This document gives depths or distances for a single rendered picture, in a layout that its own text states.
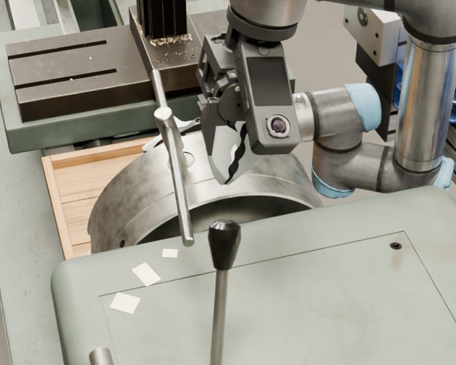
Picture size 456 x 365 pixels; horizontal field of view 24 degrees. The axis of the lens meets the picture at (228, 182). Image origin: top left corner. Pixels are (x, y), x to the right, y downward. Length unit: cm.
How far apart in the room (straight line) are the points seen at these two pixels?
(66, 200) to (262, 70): 80
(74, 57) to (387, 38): 56
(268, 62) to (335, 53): 256
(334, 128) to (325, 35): 210
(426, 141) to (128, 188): 47
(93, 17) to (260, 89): 149
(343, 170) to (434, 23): 35
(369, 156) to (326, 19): 213
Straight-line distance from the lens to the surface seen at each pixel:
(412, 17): 139
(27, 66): 192
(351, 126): 160
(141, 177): 131
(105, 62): 191
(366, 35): 182
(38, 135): 188
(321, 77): 348
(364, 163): 164
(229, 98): 106
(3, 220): 225
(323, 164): 165
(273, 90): 102
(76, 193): 178
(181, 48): 185
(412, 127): 155
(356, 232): 119
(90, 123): 188
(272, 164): 132
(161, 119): 123
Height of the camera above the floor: 210
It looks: 43 degrees down
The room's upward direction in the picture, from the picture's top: straight up
